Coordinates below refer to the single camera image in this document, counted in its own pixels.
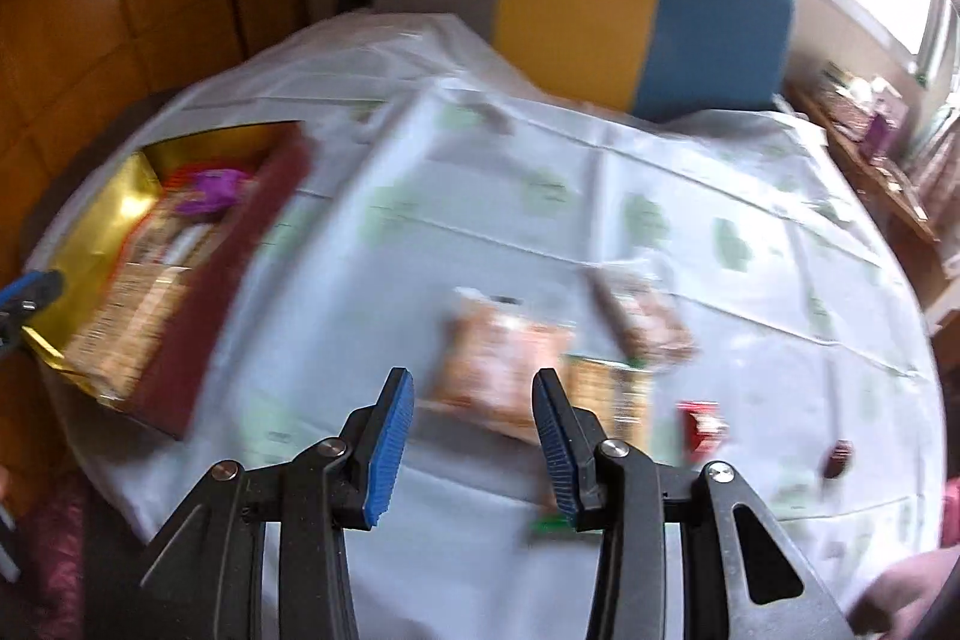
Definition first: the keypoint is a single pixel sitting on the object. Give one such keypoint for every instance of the purple carton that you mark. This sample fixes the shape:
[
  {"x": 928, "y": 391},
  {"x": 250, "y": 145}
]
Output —
[{"x": 879, "y": 136}]

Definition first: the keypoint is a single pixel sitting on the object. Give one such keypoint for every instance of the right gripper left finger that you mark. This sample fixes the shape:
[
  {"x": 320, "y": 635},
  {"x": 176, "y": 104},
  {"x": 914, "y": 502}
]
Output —
[{"x": 376, "y": 437}]

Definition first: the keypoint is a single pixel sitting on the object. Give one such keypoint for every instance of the purple candy wrapper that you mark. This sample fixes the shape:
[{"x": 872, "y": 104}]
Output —
[{"x": 212, "y": 193}]

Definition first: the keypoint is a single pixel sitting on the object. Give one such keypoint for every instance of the orange red snack bag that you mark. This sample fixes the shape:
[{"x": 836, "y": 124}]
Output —
[{"x": 184, "y": 175}]

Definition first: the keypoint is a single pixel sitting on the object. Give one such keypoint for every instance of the sesame cake clear pack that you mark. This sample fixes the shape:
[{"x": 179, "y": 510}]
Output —
[{"x": 494, "y": 350}]

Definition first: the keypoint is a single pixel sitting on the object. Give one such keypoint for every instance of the red gold gift box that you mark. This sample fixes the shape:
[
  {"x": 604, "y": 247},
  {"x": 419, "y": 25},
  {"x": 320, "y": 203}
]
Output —
[{"x": 131, "y": 219}]

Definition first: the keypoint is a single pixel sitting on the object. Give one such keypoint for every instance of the wooden side table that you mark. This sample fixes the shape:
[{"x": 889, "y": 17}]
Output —
[{"x": 907, "y": 231}]

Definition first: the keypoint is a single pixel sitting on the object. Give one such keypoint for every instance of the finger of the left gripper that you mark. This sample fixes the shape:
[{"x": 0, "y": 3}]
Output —
[{"x": 31, "y": 293}]

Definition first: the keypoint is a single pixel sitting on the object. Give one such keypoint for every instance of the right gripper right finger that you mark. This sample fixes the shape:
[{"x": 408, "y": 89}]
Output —
[{"x": 568, "y": 439}]

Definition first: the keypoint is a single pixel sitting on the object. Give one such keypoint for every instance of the puffed rice cake pack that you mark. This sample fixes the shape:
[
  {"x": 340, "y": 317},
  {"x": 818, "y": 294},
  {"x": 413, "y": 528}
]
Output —
[{"x": 112, "y": 349}]

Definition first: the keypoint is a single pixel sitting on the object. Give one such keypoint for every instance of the cracker pack black label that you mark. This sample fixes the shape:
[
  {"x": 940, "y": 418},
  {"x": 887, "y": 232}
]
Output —
[{"x": 618, "y": 395}]

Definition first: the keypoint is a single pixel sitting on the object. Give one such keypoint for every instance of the small red candy packet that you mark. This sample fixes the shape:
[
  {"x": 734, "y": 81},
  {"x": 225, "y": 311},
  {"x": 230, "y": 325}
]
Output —
[{"x": 704, "y": 430}]

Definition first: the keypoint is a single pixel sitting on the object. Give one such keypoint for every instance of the white milk snack packet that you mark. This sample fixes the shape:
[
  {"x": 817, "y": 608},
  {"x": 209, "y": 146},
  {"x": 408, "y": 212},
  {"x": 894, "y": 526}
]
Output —
[{"x": 643, "y": 318}]

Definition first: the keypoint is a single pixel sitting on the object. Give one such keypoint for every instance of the pink sleeve forearm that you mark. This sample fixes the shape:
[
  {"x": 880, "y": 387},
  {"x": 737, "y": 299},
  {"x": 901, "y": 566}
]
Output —
[{"x": 896, "y": 602}]

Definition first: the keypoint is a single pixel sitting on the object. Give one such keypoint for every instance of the red dried jujube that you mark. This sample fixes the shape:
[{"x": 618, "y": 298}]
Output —
[{"x": 837, "y": 460}]

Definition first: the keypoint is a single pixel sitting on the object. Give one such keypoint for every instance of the patterned tissue box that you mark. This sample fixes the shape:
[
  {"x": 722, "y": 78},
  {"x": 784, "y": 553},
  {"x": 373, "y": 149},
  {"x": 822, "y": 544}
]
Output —
[{"x": 851, "y": 119}]

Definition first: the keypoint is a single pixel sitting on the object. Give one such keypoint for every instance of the pink floral curtain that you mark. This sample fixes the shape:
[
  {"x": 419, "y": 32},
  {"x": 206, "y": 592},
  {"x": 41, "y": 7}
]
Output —
[{"x": 931, "y": 166}]

